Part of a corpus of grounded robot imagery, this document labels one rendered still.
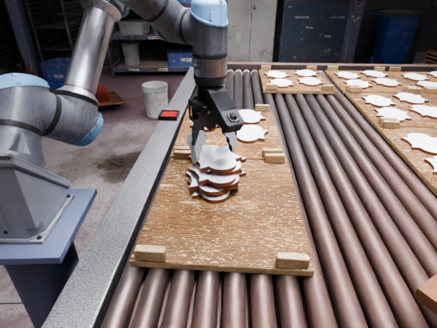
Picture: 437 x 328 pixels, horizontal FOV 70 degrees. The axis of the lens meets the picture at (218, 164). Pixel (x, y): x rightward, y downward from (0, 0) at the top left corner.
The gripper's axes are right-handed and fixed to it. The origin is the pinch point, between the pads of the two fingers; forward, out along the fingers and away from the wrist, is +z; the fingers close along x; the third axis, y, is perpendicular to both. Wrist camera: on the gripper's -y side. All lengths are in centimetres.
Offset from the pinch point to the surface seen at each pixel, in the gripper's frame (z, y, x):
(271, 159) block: 6.1, 1.0, -19.1
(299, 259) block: 5.0, -32.7, 0.6
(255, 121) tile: 6.5, 27.1, -31.8
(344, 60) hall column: 66, 274, -376
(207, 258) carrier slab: 7.6, -22.1, 13.8
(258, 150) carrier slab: 7.6, 9.7, -20.9
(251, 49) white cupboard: 62, 393, -285
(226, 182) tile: 2.0, -8.6, 1.7
